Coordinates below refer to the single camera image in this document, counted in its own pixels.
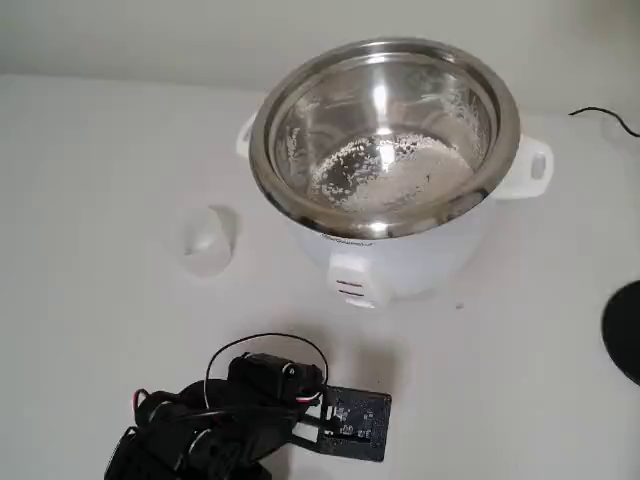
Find translucent plastic measuring cup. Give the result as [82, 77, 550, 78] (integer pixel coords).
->
[178, 203, 241, 279]

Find white rice grains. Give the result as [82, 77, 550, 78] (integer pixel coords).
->
[307, 137, 476, 214]

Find white rice cooker housing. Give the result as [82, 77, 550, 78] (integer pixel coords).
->
[234, 112, 555, 310]

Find stainless steel inner pot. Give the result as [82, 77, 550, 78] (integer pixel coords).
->
[248, 35, 522, 240]

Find black round object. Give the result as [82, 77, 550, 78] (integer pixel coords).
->
[599, 280, 640, 387]

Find thin black wire loop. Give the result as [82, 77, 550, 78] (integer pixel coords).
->
[205, 332, 331, 406]

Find black camera circuit board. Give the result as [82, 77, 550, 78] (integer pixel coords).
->
[294, 384, 392, 449]

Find thin black cable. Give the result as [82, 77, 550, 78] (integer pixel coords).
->
[568, 105, 640, 139]

